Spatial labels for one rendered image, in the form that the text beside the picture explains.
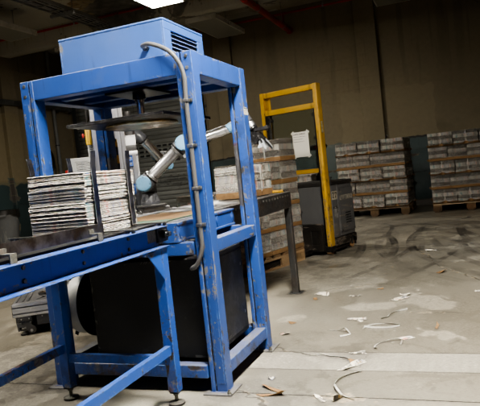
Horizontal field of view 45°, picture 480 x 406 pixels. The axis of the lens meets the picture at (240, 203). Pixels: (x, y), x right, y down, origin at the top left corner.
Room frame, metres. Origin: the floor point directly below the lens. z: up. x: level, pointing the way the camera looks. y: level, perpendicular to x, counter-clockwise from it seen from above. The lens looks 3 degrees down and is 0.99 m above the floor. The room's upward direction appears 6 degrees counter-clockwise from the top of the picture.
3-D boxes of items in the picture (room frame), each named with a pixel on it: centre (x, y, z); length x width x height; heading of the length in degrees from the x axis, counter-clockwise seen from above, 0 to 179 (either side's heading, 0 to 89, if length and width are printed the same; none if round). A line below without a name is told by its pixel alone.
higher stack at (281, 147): (6.07, -0.39, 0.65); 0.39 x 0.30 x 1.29; 51
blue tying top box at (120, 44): (3.05, 0.47, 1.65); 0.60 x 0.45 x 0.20; 69
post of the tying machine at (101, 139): (3.48, 0.76, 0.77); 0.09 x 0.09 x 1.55; 69
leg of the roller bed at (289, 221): (4.50, -0.37, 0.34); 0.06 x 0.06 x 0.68; 69
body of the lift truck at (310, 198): (6.70, -0.90, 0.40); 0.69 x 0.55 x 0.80; 51
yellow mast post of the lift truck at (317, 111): (6.20, -0.92, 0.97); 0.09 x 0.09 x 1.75; 51
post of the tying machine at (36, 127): (2.92, 0.98, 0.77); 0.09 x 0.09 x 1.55; 69
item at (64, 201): (2.51, 0.67, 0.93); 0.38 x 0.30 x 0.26; 159
